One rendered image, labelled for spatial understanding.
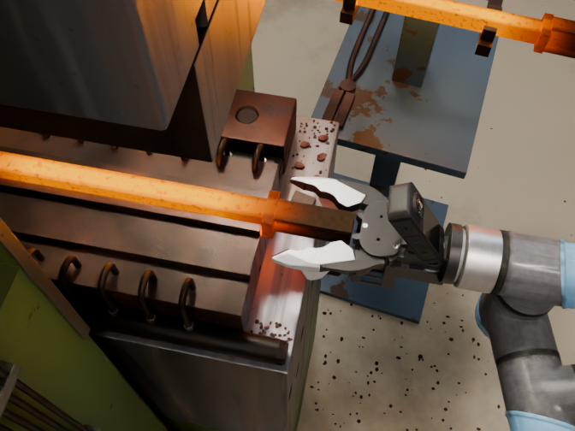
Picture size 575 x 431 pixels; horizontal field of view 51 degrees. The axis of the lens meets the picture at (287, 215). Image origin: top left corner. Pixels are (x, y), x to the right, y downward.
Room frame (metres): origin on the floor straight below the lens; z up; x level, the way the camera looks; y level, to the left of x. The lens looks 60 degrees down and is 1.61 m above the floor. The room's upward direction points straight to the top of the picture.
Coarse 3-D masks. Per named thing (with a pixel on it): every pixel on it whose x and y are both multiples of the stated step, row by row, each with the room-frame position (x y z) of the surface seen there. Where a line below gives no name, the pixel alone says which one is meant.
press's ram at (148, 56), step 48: (0, 0) 0.20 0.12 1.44; (48, 0) 0.20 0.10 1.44; (96, 0) 0.20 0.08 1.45; (144, 0) 0.20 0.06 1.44; (192, 0) 0.25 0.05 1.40; (0, 48) 0.21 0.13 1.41; (48, 48) 0.20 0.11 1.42; (96, 48) 0.20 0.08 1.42; (144, 48) 0.19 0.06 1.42; (192, 48) 0.24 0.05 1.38; (0, 96) 0.21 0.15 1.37; (48, 96) 0.20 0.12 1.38; (96, 96) 0.20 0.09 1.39; (144, 96) 0.19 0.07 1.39
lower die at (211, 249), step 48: (0, 144) 0.47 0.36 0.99; (48, 144) 0.47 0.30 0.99; (96, 144) 0.47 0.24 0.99; (0, 192) 0.40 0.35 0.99; (48, 192) 0.39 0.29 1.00; (240, 192) 0.39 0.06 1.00; (48, 240) 0.33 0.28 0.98; (96, 240) 0.33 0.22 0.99; (144, 240) 0.33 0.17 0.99; (192, 240) 0.33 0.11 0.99; (240, 240) 0.33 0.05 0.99; (96, 288) 0.28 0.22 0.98; (240, 288) 0.27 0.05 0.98
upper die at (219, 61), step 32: (224, 0) 0.30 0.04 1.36; (256, 0) 0.38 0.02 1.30; (224, 32) 0.30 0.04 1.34; (192, 64) 0.24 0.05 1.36; (224, 64) 0.29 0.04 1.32; (192, 96) 0.24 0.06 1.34; (224, 96) 0.28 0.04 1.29; (32, 128) 0.27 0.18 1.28; (64, 128) 0.26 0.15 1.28; (96, 128) 0.26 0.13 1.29; (128, 128) 0.25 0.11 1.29; (192, 128) 0.24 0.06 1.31
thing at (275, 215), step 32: (0, 160) 0.43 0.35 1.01; (32, 160) 0.43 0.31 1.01; (96, 192) 0.39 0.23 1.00; (128, 192) 0.39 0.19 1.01; (160, 192) 0.39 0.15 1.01; (192, 192) 0.39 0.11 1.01; (224, 192) 0.39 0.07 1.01; (288, 224) 0.35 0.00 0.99; (320, 224) 0.34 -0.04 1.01; (352, 224) 0.34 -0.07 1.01
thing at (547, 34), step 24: (336, 0) 0.76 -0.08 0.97; (360, 0) 0.75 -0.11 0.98; (384, 0) 0.74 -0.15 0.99; (408, 0) 0.73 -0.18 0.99; (432, 0) 0.73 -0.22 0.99; (456, 24) 0.70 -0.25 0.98; (480, 24) 0.69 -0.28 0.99; (504, 24) 0.68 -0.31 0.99; (528, 24) 0.68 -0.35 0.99; (552, 24) 0.67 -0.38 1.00; (552, 48) 0.66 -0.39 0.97
